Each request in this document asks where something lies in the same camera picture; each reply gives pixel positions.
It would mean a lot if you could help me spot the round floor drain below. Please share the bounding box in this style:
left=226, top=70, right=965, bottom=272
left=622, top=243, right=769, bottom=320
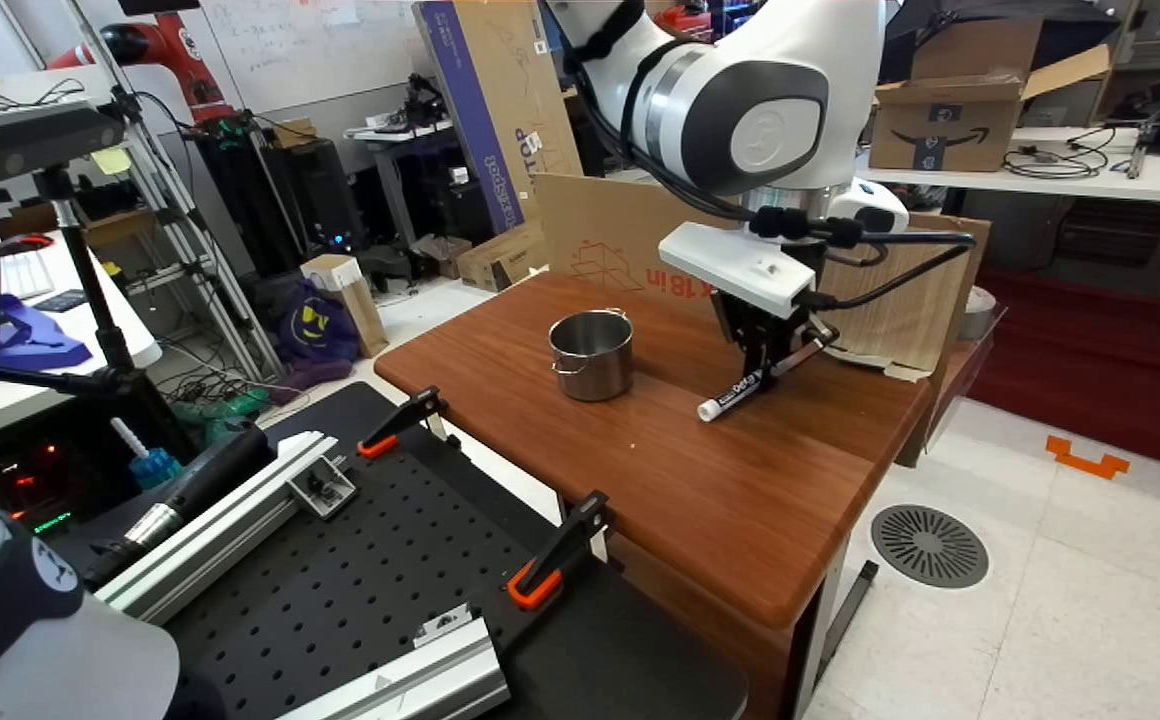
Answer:
left=867, top=498, right=990, bottom=593

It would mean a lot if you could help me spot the black stereo camera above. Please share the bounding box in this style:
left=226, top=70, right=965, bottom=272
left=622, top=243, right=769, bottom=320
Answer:
left=0, top=99, right=131, bottom=180

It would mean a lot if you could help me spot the red machine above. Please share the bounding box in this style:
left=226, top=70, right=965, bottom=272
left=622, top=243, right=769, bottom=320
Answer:
left=50, top=10, right=234, bottom=130

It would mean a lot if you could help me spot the black orange bar clamp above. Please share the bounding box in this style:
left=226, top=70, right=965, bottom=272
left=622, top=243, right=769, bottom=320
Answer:
left=504, top=491, right=614, bottom=615
left=352, top=383, right=451, bottom=467

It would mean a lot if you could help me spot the long cardboard panel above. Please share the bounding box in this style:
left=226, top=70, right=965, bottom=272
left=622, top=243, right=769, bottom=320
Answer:
left=531, top=172, right=996, bottom=388

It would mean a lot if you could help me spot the metal shelf rack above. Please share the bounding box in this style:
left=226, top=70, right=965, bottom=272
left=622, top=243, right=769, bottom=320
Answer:
left=65, top=0, right=284, bottom=383

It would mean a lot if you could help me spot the black camera tripod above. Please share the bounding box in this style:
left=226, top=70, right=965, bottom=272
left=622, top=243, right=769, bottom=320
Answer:
left=0, top=162, right=197, bottom=482

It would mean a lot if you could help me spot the white side table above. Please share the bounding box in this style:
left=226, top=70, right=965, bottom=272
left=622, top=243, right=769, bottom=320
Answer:
left=0, top=233, right=167, bottom=454

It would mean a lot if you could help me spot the open cardboard shipping box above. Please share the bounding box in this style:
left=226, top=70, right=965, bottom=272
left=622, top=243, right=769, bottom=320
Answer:
left=867, top=10, right=1117, bottom=175

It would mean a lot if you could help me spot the black controller box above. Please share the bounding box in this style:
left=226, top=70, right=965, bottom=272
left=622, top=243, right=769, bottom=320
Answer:
left=0, top=383, right=274, bottom=593

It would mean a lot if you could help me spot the blue handled screwdriver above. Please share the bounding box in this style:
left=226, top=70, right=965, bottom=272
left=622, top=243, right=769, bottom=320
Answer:
left=109, top=411, right=186, bottom=496

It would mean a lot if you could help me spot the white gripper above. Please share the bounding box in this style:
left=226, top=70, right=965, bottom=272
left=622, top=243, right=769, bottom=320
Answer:
left=656, top=218, right=824, bottom=383

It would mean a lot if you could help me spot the silver aluminium extrusion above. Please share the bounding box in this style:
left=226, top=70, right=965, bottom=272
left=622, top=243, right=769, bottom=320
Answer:
left=274, top=601, right=516, bottom=720
left=93, top=426, right=361, bottom=628

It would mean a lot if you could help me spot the black perforated breadboard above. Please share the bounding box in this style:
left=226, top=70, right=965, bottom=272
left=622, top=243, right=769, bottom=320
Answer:
left=155, top=376, right=752, bottom=720

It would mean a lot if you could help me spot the stainless steel pot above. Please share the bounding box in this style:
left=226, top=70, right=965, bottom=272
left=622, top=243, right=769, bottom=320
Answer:
left=545, top=302, right=641, bottom=408

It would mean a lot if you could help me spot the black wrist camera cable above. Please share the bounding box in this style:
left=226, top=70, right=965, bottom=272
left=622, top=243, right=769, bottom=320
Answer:
left=805, top=222, right=978, bottom=320

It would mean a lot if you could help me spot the tall blue-edged cardboard box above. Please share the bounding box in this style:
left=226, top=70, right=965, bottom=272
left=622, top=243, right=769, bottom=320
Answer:
left=410, top=0, right=589, bottom=234

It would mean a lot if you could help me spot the blue cloth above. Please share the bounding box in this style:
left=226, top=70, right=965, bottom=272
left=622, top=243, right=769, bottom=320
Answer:
left=0, top=272, right=94, bottom=392

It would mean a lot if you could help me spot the grey desk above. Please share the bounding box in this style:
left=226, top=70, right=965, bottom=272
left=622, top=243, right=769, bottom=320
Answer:
left=856, top=123, right=1160, bottom=211

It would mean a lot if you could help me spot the purple bag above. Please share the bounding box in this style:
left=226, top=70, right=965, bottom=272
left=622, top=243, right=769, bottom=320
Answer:
left=256, top=272, right=367, bottom=392

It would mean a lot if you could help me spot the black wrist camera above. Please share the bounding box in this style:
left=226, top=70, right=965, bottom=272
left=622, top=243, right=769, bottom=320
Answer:
left=742, top=194, right=873, bottom=254

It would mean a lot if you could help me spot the brown wooden table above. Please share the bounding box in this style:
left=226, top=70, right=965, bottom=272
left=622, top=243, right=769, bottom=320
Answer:
left=371, top=266, right=996, bottom=720

